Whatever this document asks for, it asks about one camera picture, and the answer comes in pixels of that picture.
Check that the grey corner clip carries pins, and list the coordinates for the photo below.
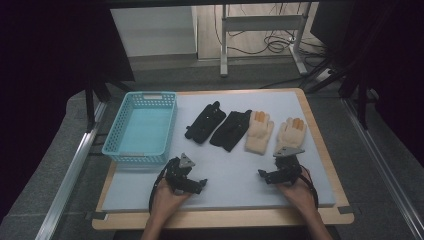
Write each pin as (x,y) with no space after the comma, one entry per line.
(345,210)
(96,215)

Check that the aluminium rail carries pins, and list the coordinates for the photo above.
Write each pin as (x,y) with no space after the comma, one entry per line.
(383,166)
(66,180)

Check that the black stand legs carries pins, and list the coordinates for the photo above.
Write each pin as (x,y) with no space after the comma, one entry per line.
(353,86)
(96,93)

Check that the white power strip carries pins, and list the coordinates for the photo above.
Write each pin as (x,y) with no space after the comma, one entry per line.
(322,75)

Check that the white cabinet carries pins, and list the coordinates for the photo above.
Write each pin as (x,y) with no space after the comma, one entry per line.
(153,31)

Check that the black glove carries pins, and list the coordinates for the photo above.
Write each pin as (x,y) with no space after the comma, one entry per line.
(231,130)
(205,123)

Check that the dark curtain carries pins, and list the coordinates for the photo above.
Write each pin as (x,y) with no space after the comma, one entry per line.
(390,60)
(50,66)

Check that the person's left hand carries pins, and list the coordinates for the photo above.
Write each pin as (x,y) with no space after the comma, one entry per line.
(168,201)

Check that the light blue plastic basket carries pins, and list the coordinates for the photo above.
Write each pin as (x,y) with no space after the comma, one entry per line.
(143,130)

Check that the beige fluffy glove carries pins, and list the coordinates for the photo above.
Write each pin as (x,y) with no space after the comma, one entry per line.
(290,135)
(258,133)

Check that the white metal stand frame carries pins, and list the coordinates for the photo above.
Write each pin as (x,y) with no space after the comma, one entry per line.
(263,23)

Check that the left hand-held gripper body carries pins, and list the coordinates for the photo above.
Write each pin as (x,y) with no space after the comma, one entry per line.
(176,175)

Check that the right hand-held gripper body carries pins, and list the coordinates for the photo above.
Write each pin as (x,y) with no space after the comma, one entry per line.
(286,166)

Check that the person's right hand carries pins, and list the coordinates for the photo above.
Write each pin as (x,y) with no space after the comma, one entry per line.
(298,195)

